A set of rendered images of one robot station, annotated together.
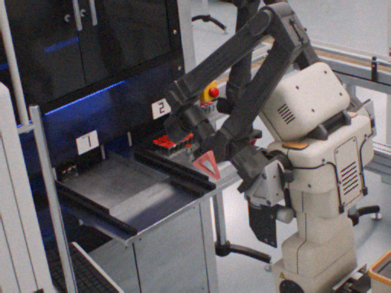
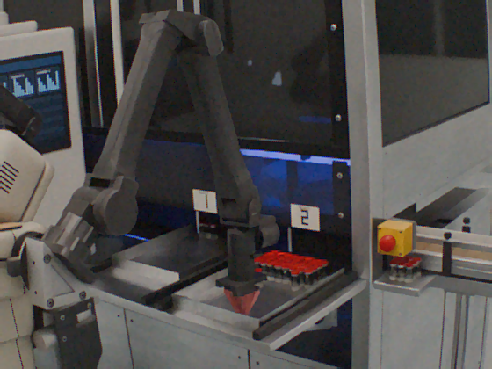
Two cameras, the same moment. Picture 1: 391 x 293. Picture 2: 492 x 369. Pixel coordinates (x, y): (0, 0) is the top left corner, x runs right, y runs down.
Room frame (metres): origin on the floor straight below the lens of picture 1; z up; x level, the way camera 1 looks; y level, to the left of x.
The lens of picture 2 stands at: (2.15, -1.58, 1.56)
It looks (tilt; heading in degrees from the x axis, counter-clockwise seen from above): 15 degrees down; 80
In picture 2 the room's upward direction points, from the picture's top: 4 degrees counter-clockwise
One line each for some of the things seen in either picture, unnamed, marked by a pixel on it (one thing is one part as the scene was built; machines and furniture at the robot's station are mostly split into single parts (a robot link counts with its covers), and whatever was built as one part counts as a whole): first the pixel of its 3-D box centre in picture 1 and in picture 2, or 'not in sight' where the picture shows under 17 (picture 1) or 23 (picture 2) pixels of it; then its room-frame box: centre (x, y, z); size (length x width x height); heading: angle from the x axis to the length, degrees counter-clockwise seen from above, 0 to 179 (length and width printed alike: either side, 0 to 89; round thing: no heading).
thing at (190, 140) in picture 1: (185, 143); (282, 273); (2.50, 0.03, 0.90); 0.18 x 0.02 x 0.05; 130
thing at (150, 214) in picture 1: (160, 174); (217, 279); (2.35, 0.13, 0.87); 0.70 x 0.48 x 0.02; 131
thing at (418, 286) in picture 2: (203, 114); (408, 279); (2.81, -0.05, 0.87); 0.14 x 0.13 x 0.02; 41
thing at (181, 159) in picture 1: (201, 152); (260, 287); (2.43, -0.03, 0.90); 0.34 x 0.26 x 0.04; 40
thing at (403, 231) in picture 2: (205, 89); (396, 237); (2.77, -0.07, 1.00); 0.08 x 0.07 x 0.07; 41
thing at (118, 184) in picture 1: (108, 181); (186, 251); (2.29, 0.30, 0.90); 0.34 x 0.26 x 0.04; 41
